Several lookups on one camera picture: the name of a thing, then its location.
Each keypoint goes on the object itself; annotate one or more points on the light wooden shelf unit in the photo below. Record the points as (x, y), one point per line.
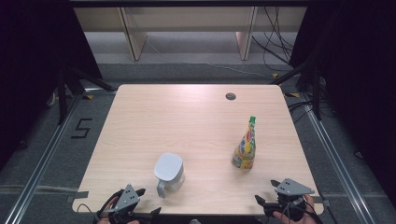
(186, 18)

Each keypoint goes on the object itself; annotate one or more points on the black curtain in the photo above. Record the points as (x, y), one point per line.
(31, 62)
(361, 77)

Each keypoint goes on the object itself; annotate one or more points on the grey tape strip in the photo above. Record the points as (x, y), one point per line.
(77, 196)

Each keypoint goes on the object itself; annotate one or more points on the yellow green spout pouch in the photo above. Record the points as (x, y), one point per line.
(245, 149)

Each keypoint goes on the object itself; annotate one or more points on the person's left hand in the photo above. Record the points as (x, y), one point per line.
(112, 202)

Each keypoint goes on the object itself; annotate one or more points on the black tripod stand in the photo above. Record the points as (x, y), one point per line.
(316, 93)
(63, 93)

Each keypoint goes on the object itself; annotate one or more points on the yellow tape piece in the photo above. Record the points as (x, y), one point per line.
(292, 95)
(89, 97)
(275, 75)

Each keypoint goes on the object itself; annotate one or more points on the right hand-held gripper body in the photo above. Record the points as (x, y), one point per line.
(292, 188)

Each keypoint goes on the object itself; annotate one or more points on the aluminium floor rail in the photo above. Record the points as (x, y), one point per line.
(43, 161)
(336, 161)

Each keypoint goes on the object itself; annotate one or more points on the person's right hand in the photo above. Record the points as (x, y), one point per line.
(313, 214)

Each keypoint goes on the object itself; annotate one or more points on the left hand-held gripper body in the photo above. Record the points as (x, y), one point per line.
(127, 199)

